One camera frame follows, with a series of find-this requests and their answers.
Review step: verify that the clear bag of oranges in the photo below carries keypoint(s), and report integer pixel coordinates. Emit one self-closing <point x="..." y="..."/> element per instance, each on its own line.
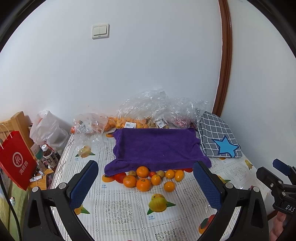
<point x="143" y="110"/>

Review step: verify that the small green-brown kiwi fruit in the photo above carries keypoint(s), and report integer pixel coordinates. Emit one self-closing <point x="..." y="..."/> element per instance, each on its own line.
<point x="132" y="173"/>

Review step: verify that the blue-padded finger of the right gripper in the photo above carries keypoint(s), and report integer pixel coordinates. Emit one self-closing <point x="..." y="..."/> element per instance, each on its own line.
<point x="282" y="167"/>

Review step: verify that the small clear plastic bag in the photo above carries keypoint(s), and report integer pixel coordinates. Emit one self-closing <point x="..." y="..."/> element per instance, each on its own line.
<point x="88" y="129"/>

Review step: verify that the fruit print tablecloth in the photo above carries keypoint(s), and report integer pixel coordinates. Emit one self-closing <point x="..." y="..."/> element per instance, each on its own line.
<point x="111" y="211"/>

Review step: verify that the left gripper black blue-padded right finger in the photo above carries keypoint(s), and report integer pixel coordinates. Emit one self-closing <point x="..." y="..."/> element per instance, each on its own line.
<point x="251" y="223"/>

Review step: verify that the small orange kumquat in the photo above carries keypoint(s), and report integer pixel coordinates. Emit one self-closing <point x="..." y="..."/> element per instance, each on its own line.
<point x="179" y="175"/>
<point x="156" y="179"/>
<point x="169" y="174"/>
<point x="169" y="186"/>

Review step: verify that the brown wooden door frame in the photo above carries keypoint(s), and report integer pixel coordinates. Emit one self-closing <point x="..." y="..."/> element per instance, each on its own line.
<point x="226" y="57"/>

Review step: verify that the dark drink bottle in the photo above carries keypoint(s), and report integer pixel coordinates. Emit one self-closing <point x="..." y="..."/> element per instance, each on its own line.
<point x="50" y="157"/>

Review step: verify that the large orange mandarin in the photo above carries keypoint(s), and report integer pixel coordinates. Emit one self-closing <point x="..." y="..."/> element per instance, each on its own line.
<point x="130" y="181"/>

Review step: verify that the red paper gift bag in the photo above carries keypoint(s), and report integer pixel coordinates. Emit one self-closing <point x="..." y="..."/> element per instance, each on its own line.
<point x="16" y="160"/>

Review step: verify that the white wall light switch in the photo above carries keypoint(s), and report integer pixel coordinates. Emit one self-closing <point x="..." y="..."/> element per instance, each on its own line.
<point x="100" y="31"/>

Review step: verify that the grey checked cloth blue star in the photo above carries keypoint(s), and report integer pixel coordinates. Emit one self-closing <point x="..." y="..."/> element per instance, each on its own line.
<point x="217" y="139"/>

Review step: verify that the person's right hand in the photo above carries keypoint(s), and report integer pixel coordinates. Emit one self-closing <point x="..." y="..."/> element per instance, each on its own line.
<point x="278" y="226"/>

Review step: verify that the wooden chair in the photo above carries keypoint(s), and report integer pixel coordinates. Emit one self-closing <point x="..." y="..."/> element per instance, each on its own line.
<point x="17" y="122"/>

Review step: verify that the orange with green stem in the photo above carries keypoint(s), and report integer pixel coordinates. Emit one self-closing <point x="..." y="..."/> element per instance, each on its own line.
<point x="143" y="184"/>

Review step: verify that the white plastic bag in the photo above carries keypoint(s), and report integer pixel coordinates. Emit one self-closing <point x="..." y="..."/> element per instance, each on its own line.
<point x="46" y="130"/>

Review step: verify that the small yellow-green fruit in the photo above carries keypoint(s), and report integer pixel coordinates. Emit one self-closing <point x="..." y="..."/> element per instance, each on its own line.
<point x="161" y="173"/>

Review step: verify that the purple towel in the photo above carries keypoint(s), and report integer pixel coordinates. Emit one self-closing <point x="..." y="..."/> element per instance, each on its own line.
<point x="155" y="148"/>

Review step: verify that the clear crinkled plastic bag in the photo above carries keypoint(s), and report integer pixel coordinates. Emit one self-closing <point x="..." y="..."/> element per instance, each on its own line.
<point x="184" y="112"/>

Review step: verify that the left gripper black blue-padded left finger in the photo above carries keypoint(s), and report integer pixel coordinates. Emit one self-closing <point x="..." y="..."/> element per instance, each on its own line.
<point x="40" y="224"/>

